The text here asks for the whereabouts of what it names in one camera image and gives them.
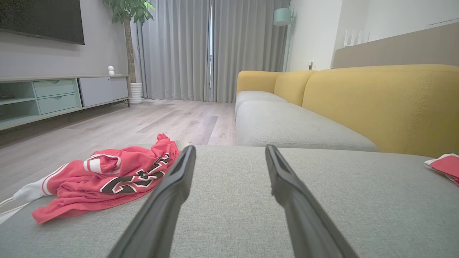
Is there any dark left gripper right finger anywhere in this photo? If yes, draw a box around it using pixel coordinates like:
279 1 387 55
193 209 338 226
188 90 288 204
265 144 360 258

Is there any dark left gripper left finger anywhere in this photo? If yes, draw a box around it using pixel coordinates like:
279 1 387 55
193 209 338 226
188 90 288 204
108 145 197 258

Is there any red jersey with number 23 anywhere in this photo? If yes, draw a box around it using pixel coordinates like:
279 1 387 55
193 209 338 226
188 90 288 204
13 133 181 225

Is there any plain red garment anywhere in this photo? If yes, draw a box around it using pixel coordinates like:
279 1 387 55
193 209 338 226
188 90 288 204
424 153 459 186

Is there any large grey sofa seat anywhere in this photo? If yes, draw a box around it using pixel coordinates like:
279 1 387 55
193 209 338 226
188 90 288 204
0 144 459 258

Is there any medium grey sofa seat cushion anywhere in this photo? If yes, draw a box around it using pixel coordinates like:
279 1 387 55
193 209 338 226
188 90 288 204
236 101 380 152

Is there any small grey sofa seat cushion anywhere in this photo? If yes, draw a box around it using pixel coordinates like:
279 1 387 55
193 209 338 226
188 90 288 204
235 90 289 119

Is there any narrow yellow sofa back cushion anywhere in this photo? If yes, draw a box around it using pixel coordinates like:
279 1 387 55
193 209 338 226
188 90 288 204
274 70 319 106

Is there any wide yellow sofa back cushion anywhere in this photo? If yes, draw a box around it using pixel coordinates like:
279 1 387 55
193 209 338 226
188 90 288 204
302 64 459 159

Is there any yellow sofa end back cushion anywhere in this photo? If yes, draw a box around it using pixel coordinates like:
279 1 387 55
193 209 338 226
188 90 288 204
236 70 284 94

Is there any grey teal TV cabinet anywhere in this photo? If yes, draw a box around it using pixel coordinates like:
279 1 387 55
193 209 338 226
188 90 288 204
0 74 130 131

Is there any grey curtain panel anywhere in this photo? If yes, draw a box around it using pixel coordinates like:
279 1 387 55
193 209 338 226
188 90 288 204
211 0 291 104
136 0 212 102

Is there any white router with antennas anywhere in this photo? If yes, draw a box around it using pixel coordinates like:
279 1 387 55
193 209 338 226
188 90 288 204
344 29 370 48

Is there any green indoor tree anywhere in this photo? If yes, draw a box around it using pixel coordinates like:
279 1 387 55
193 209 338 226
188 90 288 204
103 0 156 85

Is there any teal floor lamp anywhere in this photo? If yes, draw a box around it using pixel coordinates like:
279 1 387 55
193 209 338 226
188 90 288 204
273 8 295 72

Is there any black wall television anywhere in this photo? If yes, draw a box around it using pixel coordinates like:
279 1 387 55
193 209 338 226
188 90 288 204
0 0 85 46

